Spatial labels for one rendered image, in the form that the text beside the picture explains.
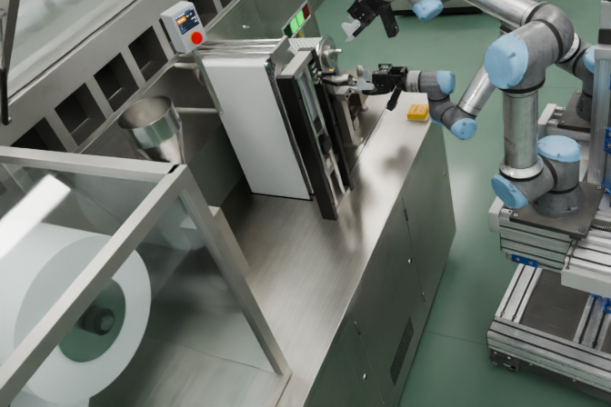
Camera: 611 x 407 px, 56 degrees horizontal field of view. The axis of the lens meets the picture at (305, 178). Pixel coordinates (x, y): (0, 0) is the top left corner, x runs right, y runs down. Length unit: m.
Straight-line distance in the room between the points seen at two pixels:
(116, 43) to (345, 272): 0.91
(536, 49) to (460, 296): 1.51
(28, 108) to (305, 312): 0.89
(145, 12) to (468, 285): 1.82
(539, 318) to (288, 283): 1.07
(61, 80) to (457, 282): 1.93
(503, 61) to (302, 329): 0.86
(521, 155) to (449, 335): 1.18
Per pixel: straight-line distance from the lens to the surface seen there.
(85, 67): 1.62
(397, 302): 2.12
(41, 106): 1.54
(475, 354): 2.55
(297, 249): 1.80
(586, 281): 1.87
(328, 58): 1.97
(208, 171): 2.01
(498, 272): 2.80
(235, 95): 1.79
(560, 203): 1.85
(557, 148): 1.77
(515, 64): 1.42
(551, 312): 2.41
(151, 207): 1.00
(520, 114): 1.54
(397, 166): 1.99
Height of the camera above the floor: 2.16
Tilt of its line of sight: 38 degrees down
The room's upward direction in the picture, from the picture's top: 19 degrees counter-clockwise
